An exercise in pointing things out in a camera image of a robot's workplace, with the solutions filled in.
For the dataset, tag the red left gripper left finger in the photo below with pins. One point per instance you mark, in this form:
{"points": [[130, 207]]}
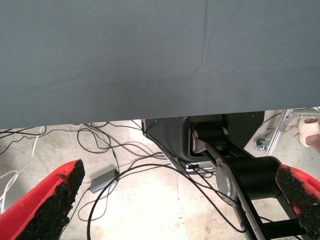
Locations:
{"points": [[30, 215]]}

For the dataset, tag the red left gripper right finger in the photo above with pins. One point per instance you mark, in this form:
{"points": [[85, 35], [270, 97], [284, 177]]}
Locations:
{"points": [[305, 200]]}

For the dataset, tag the black robot base housing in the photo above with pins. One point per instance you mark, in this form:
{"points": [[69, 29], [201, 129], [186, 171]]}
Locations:
{"points": [[167, 135]]}

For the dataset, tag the black robot torso linkage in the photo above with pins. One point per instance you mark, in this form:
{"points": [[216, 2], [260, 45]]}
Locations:
{"points": [[255, 175]]}

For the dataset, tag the person's bare lower leg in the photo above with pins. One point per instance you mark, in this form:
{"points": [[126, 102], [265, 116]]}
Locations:
{"points": [[315, 142]]}

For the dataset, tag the grey caster wheel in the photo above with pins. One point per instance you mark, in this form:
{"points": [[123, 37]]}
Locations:
{"points": [[262, 145]]}

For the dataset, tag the person's foot in white shoe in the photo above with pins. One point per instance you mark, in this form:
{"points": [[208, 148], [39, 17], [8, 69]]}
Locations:
{"points": [[307, 130]]}

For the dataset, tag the grey power adapter box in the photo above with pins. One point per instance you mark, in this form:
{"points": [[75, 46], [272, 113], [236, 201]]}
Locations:
{"points": [[102, 181]]}

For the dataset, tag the dark grey table cloth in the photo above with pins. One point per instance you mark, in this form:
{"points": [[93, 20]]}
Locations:
{"points": [[150, 62]]}

